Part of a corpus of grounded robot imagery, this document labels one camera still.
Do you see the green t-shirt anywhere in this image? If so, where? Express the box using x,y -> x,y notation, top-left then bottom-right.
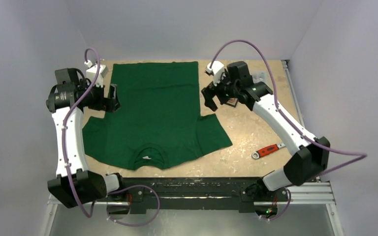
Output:
83,61 -> 232,170

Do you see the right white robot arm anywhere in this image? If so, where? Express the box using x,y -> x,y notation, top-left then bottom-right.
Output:
201,61 -> 330,200

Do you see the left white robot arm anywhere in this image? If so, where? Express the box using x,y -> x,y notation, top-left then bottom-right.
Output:
46,65 -> 127,208

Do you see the clear plastic parts box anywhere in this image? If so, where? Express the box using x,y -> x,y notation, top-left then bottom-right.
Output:
251,70 -> 269,85

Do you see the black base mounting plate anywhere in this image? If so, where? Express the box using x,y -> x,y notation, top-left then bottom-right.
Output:
98,177 -> 288,214

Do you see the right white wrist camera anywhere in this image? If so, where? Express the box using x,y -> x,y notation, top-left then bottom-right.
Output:
205,61 -> 225,86

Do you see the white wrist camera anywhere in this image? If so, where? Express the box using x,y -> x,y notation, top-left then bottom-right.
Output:
205,61 -> 225,86
84,60 -> 109,88

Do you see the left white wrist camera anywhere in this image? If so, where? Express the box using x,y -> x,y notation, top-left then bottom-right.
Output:
84,60 -> 109,88

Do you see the red handled adjustable wrench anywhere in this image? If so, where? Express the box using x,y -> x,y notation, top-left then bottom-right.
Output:
251,143 -> 285,160

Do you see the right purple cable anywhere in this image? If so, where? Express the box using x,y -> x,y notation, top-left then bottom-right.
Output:
208,39 -> 368,222

